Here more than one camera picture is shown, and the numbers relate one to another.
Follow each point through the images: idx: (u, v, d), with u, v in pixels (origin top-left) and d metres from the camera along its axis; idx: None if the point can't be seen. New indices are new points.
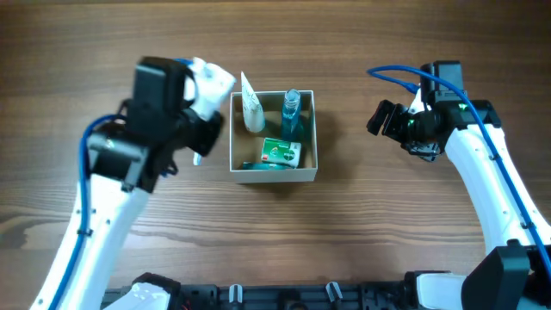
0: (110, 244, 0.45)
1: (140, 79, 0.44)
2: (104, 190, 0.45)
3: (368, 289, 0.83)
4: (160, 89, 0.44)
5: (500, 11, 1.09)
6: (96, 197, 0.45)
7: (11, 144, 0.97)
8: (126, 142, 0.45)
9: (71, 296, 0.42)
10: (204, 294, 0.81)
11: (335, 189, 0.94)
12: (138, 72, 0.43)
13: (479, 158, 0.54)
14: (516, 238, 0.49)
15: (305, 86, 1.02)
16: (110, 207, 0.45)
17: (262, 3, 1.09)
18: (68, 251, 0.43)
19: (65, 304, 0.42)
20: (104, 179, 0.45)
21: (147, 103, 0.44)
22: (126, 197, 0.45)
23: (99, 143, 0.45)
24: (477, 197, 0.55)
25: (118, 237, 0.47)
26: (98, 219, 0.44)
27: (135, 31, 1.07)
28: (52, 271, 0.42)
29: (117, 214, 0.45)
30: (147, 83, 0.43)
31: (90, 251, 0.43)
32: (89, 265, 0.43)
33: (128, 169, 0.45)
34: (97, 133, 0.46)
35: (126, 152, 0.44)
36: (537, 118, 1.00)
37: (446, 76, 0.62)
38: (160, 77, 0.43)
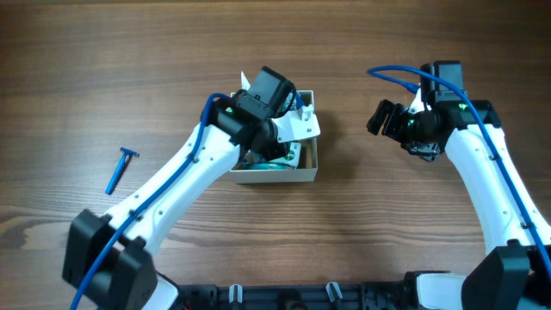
0: (204, 177, 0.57)
1: (263, 77, 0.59)
2: (215, 140, 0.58)
3: (368, 289, 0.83)
4: (273, 88, 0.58)
5: (500, 11, 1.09)
6: (207, 140, 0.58)
7: (11, 144, 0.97)
8: (239, 117, 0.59)
9: (164, 202, 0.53)
10: (203, 294, 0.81)
11: (335, 189, 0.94)
12: (263, 74, 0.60)
13: (479, 158, 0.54)
14: (517, 238, 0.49)
15: (305, 86, 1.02)
16: (214, 149, 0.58)
17: (262, 3, 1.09)
18: (174, 168, 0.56)
19: (158, 204, 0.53)
20: (218, 133, 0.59)
21: (259, 96, 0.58)
22: (228, 149, 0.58)
23: (219, 108, 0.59)
24: (476, 197, 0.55)
25: (210, 176, 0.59)
26: (205, 156, 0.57)
27: (135, 31, 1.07)
28: (157, 178, 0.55)
29: (220, 158, 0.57)
30: (266, 82, 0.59)
31: (191, 175, 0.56)
32: (186, 185, 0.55)
33: (234, 136, 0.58)
34: (220, 100, 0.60)
35: (233, 125, 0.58)
36: (537, 118, 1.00)
37: (446, 76, 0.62)
38: (277, 82, 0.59)
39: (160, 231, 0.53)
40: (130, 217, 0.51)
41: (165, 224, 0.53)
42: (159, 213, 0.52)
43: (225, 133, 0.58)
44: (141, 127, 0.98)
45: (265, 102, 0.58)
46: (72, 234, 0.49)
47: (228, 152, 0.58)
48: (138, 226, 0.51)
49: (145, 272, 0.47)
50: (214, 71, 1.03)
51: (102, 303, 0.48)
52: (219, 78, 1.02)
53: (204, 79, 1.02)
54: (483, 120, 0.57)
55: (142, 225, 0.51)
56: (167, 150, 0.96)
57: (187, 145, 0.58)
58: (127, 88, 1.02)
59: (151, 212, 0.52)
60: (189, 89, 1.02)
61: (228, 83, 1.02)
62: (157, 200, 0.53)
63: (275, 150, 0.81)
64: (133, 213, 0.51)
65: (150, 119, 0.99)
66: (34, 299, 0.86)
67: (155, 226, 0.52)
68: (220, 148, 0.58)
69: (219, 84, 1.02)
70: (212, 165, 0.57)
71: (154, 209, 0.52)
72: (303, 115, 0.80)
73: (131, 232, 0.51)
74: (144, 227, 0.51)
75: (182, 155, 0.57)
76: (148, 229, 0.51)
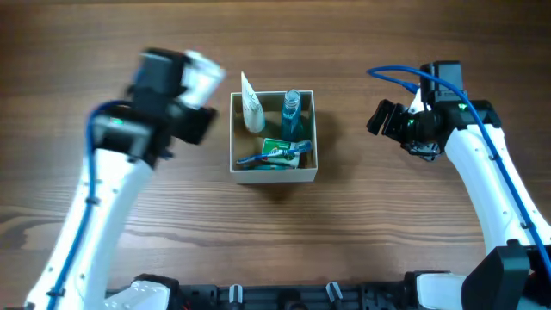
0: (116, 213, 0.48)
1: (151, 65, 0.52)
2: (108, 164, 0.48)
3: (368, 289, 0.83)
4: (165, 70, 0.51)
5: (499, 11, 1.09)
6: (103, 170, 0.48)
7: (12, 144, 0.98)
8: (133, 120, 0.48)
9: (82, 264, 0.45)
10: (204, 294, 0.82)
11: (335, 189, 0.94)
12: (146, 58, 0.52)
13: (479, 158, 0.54)
14: (516, 238, 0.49)
15: (305, 86, 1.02)
16: (116, 175, 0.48)
17: (262, 3, 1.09)
18: (75, 225, 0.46)
19: (75, 269, 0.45)
20: (110, 155, 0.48)
21: (151, 86, 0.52)
22: (131, 168, 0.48)
23: (102, 121, 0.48)
24: (476, 197, 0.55)
25: (124, 207, 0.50)
26: (107, 189, 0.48)
27: (135, 31, 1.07)
28: (63, 242, 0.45)
29: (123, 184, 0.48)
30: (161, 65, 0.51)
31: (98, 219, 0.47)
32: (98, 230, 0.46)
33: (133, 145, 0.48)
34: (104, 112, 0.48)
35: (132, 129, 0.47)
36: (537, 118, 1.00)
37: (446, 76, 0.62)
38: (167, 60, 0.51)
39: (94, 288, 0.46)
40: (51, 298, 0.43)
41: (95, 276, 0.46)
42: (82, 277, 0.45)
43: (117, 153, 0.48)
44: None
45: (160, 91, 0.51)
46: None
47: (133, 172, 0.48)
48: (65, 302, 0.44)
49: None
50: None
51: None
52: None
53: None
54: (483, 121, 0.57)
55: (68, 294, 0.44)
56: None
57: (83, 185, 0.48)
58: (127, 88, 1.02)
59: (71, 278, 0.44)
60: None
61: (228, 83, 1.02)
62: (70, 266, 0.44)
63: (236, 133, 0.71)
64: (52, 294, 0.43)
65: None
66: None
67: (84, 286, 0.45)
68: (117, 175, 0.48)
69: (219, 85, 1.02)
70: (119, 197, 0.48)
71: (74, 274, 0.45)
72: None
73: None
74: (71, 303, 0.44)
75: (81, 201, 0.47)
76: (77, 301, 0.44)
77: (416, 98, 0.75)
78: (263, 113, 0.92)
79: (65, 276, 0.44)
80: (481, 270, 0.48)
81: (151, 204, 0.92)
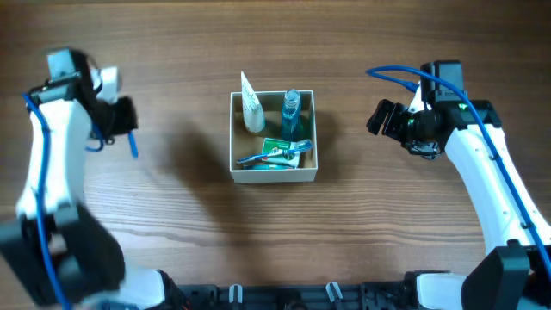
0: (72, 140, 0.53)
1: (54, 58, 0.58)
2: (53, 111, 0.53)
3: (368, 289, 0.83)
4: (71, 59, 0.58)
5: (499, 10, 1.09)
6: (47, 114, 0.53)
7: (11, 144, 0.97)
8: (58, 84, 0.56)
9: (54, 169, 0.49)
10: (204, 294, 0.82)
11: (335, 189, 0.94)
12: (52, 58, 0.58)
13: (479, 158, 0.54)
14: (517, 238, 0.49)
15: (305, 86, 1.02)
16: (61, 113, 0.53)
17: (262, 3, 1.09)
18: (38, 151, 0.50)
19: (51, 170, 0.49)
20: (52, 108, 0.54)
21: (65, 71, 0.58)
22: (71, 105, 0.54)
23: (36, 93, 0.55)
24: (476, 197, 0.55)
25: (76, 138, 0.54)
26: (56, 123, 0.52)
27: (135, 31, 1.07)
28: (32, 163, 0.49)
29: (71, 114, 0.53)
30: (62, 60, 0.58)
31: (60, 145, 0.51)
32: (61, 154, 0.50)
33: (63, 96, 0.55)
34: (31, 93, 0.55)
35: (60, 89, 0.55)
36: (537, 118, 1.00)
37: (446, 76, 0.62)
38: (68, 53, 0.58)
39: (73, 183, 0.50)
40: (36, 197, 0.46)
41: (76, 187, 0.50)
42: (58, 177, 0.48)
43: (55, 94, 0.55)
44: (141, 127, 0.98)
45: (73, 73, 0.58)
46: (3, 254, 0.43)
47: (72, 110, 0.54)
48: (50, 195, 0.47)
49: (89, 222, 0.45)
50: (214, 71, 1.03)
51: (83, 289, 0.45)
52: (219, 79, 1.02)
53: (204, 79, 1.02)
54: (482, 120, 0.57)
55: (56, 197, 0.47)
56: (167, 150, 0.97)
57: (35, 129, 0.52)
58: (126, 88, 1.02)
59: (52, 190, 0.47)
60: (188, 89, 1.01)
61: (228, 83, 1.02)
62: (45, 176, 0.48)
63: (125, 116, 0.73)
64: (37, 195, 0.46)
65: (150, 119, 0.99)
66: None
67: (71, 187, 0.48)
68: (64, 109, 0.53)
69: (219, 84, 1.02)
70: (70, 123, 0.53)
71: (50, 180, 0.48)
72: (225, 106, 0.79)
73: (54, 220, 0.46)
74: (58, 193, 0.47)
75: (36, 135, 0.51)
76: (62, 189, 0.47)
77: (416, 99, 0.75)
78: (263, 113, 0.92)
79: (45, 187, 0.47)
80: (483, 271, 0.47)
81: (151, 203, 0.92)
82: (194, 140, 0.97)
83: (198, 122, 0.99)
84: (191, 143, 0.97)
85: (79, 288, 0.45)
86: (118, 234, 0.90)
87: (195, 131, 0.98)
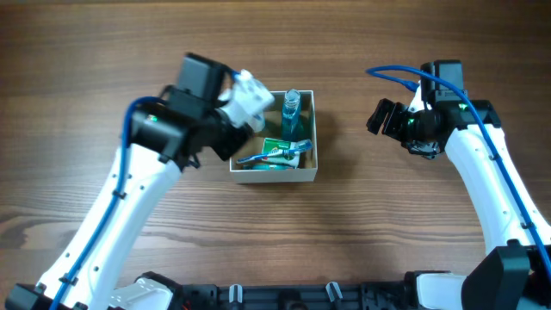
0: (139, 212, 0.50)
1: (188, 67, 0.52)
2: (140, 161, 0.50)
3: (368, 289, 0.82)
4: (203, 82, 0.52)
5: (499, 10, 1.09)
6: (135, 164, 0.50)
7: (11, 144, 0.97)
8: (166, 119, 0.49)
9: (99, 255, 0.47)
10: (203, 294, 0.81)
11: (335, 189, 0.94)
12: (187, 63, 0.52)
13: (479, 158, 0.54)
14: (517, 238, 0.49)
15: (305, 86, 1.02)
16: (148, 171, 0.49)
17: (263, 3, 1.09)
18: (101, 212, 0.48)
19: (98, 248, 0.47)
20: (144, 149, 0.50)
21: (189, 90, 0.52)
22: (163, 167, 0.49)
23: (140, 118, 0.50)
24: (476, 196, 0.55)
25: (149, 203, 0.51)
26: (133, 185, 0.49)
27: (135, 31, 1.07)
28: (89, 220, 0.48)
29: (152, 181, 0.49)
30: (194, 71, 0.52)
31: (120, 215, 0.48)
32: (116, 232, 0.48)
33: (165, 145, 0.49)
34: (139, 108, 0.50)
35: (166, 128, 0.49)
36: (537, 118, 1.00)
37: (446, 76, 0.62)
38: (206, 69, 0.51)
39: (111, 267, 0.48)
40: (63, 282, 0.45)
41: (110, 270, 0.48)
42: (95, 270, 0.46)
43: (163, 132, 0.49)
44: None
45: (196, 97, 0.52)
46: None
47: (159, 173, 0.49)
48: (76, 289, 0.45)
49: None
50: None
51: None
52: None
53: None
54: (482, 120, 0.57)
55: (80, 285, 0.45)
56: None
57: (113, 176, 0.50)
58: (127, 88, 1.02)
59: (85, 270, 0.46)
60: None
61: None
62: (89, 253, 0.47)
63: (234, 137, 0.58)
64: (65, 280, 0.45)
65: None
66: None
67: (97, 279, 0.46)
68: (152, 166, 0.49)
69: None
70: (145, 194, 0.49)
71: (89, 264, 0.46)
72: None
73: (67, 300, 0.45)
74: (79, 294, 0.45)
75: (109, 189, 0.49)
76: (88, 287, 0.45)
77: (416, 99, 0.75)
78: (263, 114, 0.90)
79: (79, 263, 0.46)
80: (484, 273, 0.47)
81: None
82: None
83: None
84: None
85: None
86: None
87: None
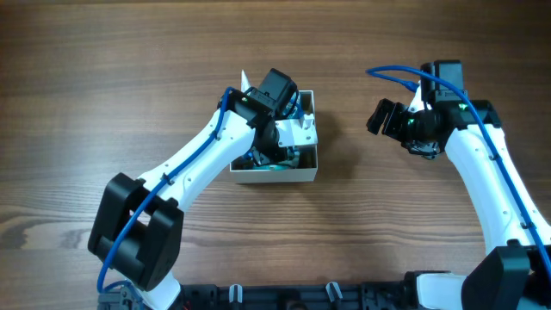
0: (225, 155, 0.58)
1: (272, 77, 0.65)
2: (234, 123, 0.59)
3: (368, 289, 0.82)
4: (281, 89, 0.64)
5: (499, 10, 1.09)
6: (228, 121, 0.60)
7: (11, 144, 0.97)
8: (255, 103, 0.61)
9: (193, 171, 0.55)
10: (203, 294, 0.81)
11: (335, 189, 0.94)
12: (270, 74, 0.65)
13: (479, 157, 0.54)
14: (517, 237, 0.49)
15: (305, 86, 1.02)
16: (238, 129, 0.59)
17: (263, 3, 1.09)
18: (198, 143, 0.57)
19: (192, 168, 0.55)
20: (235, 117, 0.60)
21: (269, 92, 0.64)
22: (250, 130, 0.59)
23: (237, 95, 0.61)
24: (476, 195, 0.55)
25: (231, 154, 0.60)
26: (228, 133, 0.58)
27: (136, 31, 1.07)
28: (188, 146, 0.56)
29: (241, 136, 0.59)
30: (275, 81, 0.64)
31: (212, 152, 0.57)
32: (208, 161, 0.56)
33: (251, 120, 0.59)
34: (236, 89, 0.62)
35: (254, 110, 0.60)
36: (537, 118, 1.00)
37: (446, 76, 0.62)
38: (285, 81, 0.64)
39: (195, 188, 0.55)
40: (162, 180, 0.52)
41: (192, 191, 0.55)
42: (188, 182, 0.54)
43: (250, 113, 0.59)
44: (141, 127, 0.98)
45: (272, 99, 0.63)
46: (106, 198, 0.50)
47: (248, 133, 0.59)
48: (171, 189, 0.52)
49: (175, 234, 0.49)
50: (214, 71, 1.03)
51: (126, 263, 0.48)
52: (219, 79, 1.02)
53: (204, 79, 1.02)
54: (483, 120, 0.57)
55: (174, 189, 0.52)
56: (167, 150, 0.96)
57: (209, 127, 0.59)
58: (127, 88, 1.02)
59: (182, 178, 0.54)
60: (189, 89, 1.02)
61: (228, 83, 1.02)
62: (185, 168, 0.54)
63: (275, 153, 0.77)
64: (165, 177, 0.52)
65: (151, 119, 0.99)
66: (33, 299, 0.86)
67: (186, 191, 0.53)
68: (242, 126, 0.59)
69: (219, 84, 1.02)
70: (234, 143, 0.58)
71: (184, 176, 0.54)
72: (304, 123, 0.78)
73: (163, 195, 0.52)
74: (175, 192, 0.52)
75: (207, 133, 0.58)
76: (181, 190, 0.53)
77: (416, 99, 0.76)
78: None
79: (177, 171, 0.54)
80: (483, 271, 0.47)
81: None
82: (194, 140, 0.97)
83: (198, 122, 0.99)
84: None
85: (127, 260, 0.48)
86: None
87: (194, 131, 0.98)
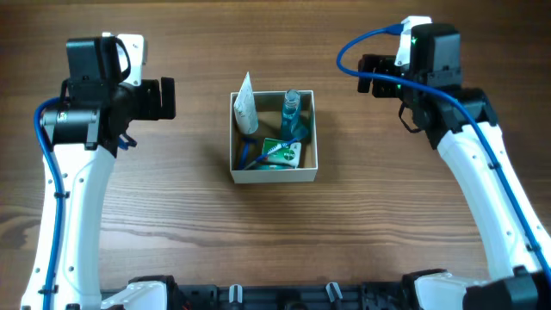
0: (89, 205, 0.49)
1: (73, 52, 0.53)
2: (68, 155, 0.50)
3: (368, 290, 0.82)
4: (94, 59, 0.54)
5: (500, 9, 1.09)
6: (63, 162, 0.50)
7: (11, 144, 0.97)
8: (77, 109, 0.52)
9: (68, 257, 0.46)
10: (203, 294, 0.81)
11: (335, 189, 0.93)
12: (69, 47, 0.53)
13: (478, 167, 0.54)
14: (523, 263, 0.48)
15: (305, 86, 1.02)
16: (79, 163, 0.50)
17: (263, 3, 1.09)
18: (50, 215, 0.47)
19: (65, 249, 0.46)
20: (65, 148, 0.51)
21: (87, 77, 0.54)
22: (91, 155, 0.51)
23: (52, 118, 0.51)
24: (476, 210, 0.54)
25: (97, 199, 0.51)
26: (74, 177, 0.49)
27: (135, 30, 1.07)
28: (43, 231, 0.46)
29: (89, 173, 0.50)
30: (82, 52, 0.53)
31: (72, 211, 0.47)
32: (77, 221, 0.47)
33: (87, 133, 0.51)
34: (46, 112, 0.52)
35: (80, 116, 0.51)
36: (536, 118, 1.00)
37: (442, 51, 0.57)
38: (89, 47, 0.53)
39: (87, 263, 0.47)
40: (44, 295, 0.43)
41: (85, 273, 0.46)
42: (70, 270, 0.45)
43: (82, 121, 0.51)
44: (140, 126, 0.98)
45: (95, 82, 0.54)
46: None
47: (95, 159, 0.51)
48: (60, 296, 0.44)
49: None
50: (213, 71, 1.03)
51: None
52: (219, 79, 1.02)
53: (204, 79, 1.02)
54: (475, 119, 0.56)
55: (62, 292, 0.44)
56: (168, 150, 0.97)
57: (48, 182, 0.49)
58: None
59: (61, 274, 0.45)
60: (188, 89, 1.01)
61: (228, 83, 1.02)
62: (57, 258, 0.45)
63: (149, 89, 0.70)
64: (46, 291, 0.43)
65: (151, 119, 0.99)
66: None
67: (76, 282, 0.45)
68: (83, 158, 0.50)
69: (219, 85, 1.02)
70: (87, 184, 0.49)
71: (62, 269, 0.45)
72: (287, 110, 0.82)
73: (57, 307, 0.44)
74: (65, 295, 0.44)
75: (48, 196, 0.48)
76: (71, 289, 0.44)
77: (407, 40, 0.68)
78: (254, 114, 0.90)
79: (52, 274, 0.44)
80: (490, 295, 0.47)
81: (150, 203, 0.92)
82: (194, 140, 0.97)
83: (198, 122, 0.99)
84: (191, 144, 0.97)
85: None
86: (118, 233, 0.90)
87: (194, 131, 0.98)
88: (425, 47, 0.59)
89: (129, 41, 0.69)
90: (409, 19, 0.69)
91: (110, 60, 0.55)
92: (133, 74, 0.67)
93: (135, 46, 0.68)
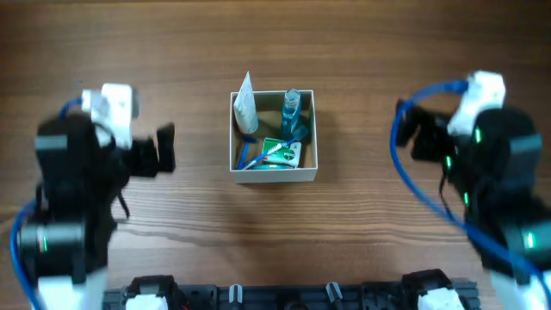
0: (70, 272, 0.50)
1: (55, 194, 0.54)
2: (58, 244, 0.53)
3: (368, 289, 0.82)
4: (72, 182, 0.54)
5: (500, 10, 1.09)
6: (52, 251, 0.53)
7: (11, 144, 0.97)
8: (52, 247, 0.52)
9: None
10: (203, 294, 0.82)
11: (335, 189, 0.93)
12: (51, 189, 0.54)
13: None
14: None
15: (305, 86, 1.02)
16: (65, 239, 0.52)
17: (263, 3, 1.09)
18: None
19: None
20: (57, 274, 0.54)
21: (59, 224, 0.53)
22: (75, 231, 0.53)
23: (33, 252, 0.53)
24: None
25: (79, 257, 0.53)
26: None
27: (135, 30, 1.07)
28: None
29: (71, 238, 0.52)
30: (62, 182, 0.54)
31: None
32: None
33: (73, 272, 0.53)
34: (23, 246, 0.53)
35: (65, 232, 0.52)
36: (537, 118, 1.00)
37: (519, 158, 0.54)
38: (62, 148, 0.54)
39: None
40: None
41: None
42: None
43: (62, 248, 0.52)
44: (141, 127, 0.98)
45: (69, 226, 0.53)
46: None
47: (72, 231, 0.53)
48: None
49: None
50: (213, 70, 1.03)
51: None
52: (219, 78, 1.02)
53: (204, 79, 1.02)
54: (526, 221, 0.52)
55: None
56: None
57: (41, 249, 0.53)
58: None
59: None
60: (188, 89, 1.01)
61: (228, 83, 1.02)
62: None
63: (141, 151, 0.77)
64: None
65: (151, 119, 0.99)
66: None
67: None
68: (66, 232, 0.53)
69: (219, 84, 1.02)
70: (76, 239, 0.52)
71: None
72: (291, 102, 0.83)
73: None
74: None
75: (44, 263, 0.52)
76: None
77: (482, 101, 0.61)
78: (254, 114, 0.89)
79: None
80: None
81: (150, 203, 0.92)
82: (194, 140, 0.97)
83: (198, 122, 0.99)
84: (191, 143, 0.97)
85: None
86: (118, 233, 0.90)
87: (194, 131, 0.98)
88: (500, 149, 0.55)
89: (114, 98, 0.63)
90: (479, 77, 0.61)
91: (87, 185, 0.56)
92: (120, 134, 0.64)
93: (123, 104, 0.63)
